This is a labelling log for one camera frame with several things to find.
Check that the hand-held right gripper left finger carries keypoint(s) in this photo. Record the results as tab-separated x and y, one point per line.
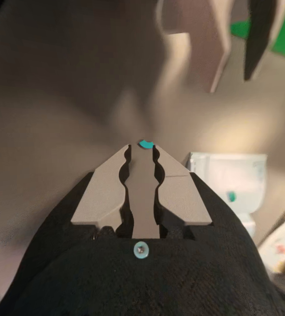
100	197

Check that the small teal lego piece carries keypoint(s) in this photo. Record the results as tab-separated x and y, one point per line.
145	144

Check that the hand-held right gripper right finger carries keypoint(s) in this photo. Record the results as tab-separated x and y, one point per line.
182	197

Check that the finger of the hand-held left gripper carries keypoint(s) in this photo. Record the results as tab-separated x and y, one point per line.
258	37
209	49

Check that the green lego piece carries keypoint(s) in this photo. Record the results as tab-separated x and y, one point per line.
231	196

